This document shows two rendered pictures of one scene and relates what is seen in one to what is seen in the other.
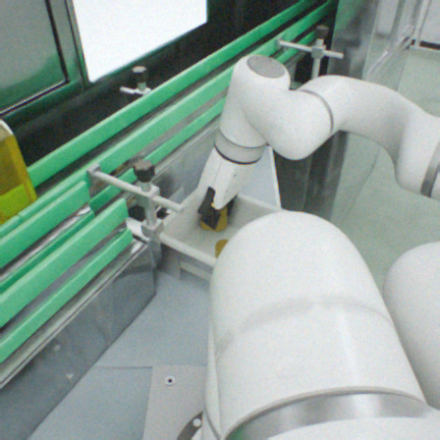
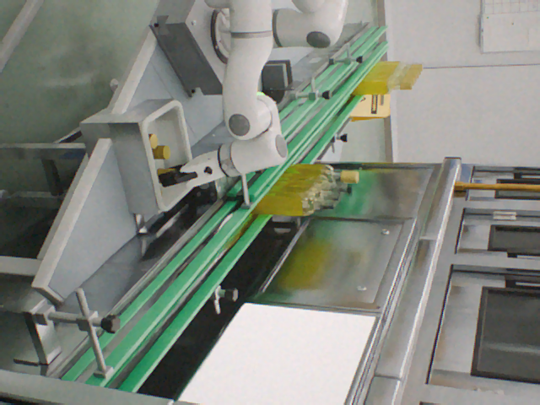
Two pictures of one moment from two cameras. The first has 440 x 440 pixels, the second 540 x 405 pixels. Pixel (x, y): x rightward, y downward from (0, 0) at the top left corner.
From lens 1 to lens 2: 1.69 m
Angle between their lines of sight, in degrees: 96
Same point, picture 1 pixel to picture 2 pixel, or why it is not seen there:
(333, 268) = (341, 16)
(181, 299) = not seen: hidden behind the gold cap
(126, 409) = (196, 108)
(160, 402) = not seen: hidden behind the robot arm
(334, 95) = (262, 107)
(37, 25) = (304, 291)
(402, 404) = not seen: outside the picture
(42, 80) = (274, 283)
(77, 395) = (204, 131)
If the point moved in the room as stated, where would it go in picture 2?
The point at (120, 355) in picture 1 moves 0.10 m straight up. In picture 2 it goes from (191, 137) to (224, 137)
